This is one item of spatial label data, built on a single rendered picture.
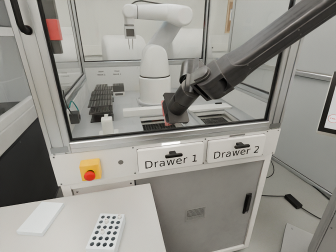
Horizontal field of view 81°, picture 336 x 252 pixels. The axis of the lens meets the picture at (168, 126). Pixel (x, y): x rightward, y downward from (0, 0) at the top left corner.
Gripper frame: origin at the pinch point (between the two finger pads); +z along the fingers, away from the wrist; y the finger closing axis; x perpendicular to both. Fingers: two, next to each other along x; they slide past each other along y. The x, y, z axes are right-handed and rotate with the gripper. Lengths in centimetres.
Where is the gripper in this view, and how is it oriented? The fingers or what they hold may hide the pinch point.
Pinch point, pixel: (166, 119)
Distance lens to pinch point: 68.2
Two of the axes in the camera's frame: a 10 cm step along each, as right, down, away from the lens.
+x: -9.2, 0.5, -3.9
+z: -3.4, 3.9, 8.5
